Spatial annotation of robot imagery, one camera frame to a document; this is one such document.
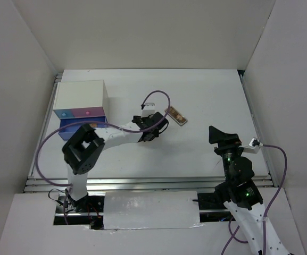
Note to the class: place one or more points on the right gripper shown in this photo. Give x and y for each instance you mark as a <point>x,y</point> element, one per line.
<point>229,140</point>

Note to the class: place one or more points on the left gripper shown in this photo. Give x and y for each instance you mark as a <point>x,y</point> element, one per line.
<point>142,119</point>

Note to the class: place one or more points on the long brown eyeshadow palette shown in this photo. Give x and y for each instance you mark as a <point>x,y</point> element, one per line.
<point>176,116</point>

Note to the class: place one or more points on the pink drawer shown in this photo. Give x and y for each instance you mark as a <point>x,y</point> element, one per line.
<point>88,112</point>

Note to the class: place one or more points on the white drawer cabinet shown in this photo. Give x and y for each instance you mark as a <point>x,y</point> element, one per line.
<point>81,94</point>

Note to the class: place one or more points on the dark blue drawer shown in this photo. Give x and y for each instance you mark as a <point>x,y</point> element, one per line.
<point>67,133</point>

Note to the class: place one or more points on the light blue drawer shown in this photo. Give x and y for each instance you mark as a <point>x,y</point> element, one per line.
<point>63,113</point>

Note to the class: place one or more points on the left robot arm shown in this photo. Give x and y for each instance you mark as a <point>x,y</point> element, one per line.
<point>84,148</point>

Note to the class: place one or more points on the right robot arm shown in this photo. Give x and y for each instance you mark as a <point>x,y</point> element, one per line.
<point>239,194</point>

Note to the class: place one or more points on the white foam board cover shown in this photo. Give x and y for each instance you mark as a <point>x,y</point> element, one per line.
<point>151,210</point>

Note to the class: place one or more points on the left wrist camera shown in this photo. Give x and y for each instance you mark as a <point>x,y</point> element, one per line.
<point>148,109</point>

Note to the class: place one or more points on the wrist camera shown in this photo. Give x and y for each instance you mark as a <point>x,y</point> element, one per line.
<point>253,147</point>
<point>148,109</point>

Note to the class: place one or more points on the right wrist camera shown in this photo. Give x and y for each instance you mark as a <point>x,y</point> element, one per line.
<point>253,147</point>

